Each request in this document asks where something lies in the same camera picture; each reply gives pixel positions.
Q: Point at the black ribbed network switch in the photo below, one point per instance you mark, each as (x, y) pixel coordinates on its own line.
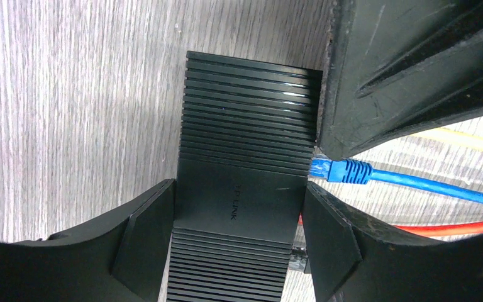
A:
(246, 145)

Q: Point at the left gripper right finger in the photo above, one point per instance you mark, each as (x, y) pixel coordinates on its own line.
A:
(356, 257)

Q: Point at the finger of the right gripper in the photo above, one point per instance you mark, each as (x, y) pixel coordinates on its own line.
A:
(395, 68)

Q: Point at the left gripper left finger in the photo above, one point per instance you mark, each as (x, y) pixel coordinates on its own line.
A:
(117, 256)

